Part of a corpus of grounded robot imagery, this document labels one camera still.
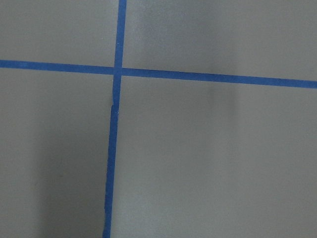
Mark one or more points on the blue tape line crosswise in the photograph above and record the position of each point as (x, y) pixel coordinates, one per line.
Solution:
(60, 67)

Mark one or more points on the blue tape line lengthwise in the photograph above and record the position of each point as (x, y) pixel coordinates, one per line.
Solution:
(113, 127)

